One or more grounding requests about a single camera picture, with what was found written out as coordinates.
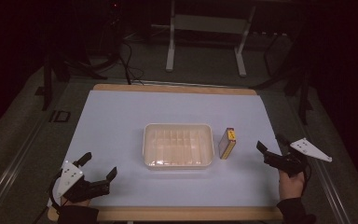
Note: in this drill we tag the black floor bracket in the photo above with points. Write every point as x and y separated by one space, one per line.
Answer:
60 116

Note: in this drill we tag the person's left hand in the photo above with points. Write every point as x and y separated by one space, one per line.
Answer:
74 202

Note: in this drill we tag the white plastic tray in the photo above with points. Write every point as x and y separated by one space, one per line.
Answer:
177 146

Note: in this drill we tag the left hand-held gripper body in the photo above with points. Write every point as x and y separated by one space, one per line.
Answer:
70 179

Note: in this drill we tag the pale blue table mat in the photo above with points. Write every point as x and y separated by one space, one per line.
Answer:
121 124

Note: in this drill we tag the black stand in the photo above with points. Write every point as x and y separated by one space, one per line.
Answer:
59 68
295 77

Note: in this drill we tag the metal floor rail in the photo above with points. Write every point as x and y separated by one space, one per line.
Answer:
12 165
332 186

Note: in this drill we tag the white metal stand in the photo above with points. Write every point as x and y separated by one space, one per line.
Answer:
209 23

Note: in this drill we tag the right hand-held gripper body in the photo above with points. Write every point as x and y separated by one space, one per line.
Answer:
292 161

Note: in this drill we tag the person's right hand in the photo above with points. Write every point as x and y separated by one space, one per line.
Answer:
290 186

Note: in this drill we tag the yellow and grey box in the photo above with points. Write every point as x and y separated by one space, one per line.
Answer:
227 146

